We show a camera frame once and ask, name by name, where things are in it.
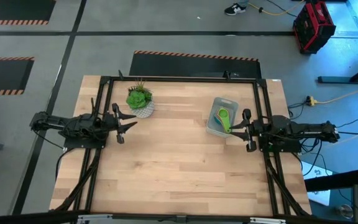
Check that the white paper sheet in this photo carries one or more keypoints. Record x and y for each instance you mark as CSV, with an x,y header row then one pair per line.
x,y
317,172

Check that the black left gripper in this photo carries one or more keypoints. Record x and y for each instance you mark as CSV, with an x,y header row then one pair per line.
x,y
110,124

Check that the black hazard-striped floor mat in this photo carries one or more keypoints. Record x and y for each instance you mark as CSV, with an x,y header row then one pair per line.
x,y
194,67
5,74
17,9

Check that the person's shoe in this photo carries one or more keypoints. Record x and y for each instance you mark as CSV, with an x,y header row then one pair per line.
x,y
235,9

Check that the black beam with silver brackets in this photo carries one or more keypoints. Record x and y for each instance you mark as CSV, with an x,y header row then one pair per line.
x,y
26,217

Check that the red and black tool box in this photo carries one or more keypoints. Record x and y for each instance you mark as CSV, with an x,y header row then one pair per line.
x,y
314,28

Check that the black bar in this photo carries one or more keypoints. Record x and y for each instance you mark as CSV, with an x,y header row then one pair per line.
x,y
334,182

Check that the green measuring cup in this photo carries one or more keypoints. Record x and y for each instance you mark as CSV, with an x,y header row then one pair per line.
x,y
225,118

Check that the succulent in patterned pot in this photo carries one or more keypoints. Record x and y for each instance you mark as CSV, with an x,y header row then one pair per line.
x,y
139,99

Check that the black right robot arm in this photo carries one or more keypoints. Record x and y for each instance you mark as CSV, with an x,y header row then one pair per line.
x,y
291,130

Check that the round metal cap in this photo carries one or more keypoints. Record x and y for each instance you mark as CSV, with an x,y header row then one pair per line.
x,y
346,211

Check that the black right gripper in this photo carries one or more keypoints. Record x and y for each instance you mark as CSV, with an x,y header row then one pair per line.
x,y
254,130

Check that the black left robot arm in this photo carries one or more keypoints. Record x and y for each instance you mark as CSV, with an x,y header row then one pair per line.
x,y
73,127

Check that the black aluminium table frame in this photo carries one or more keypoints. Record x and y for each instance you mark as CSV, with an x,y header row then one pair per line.
x,y
182,79

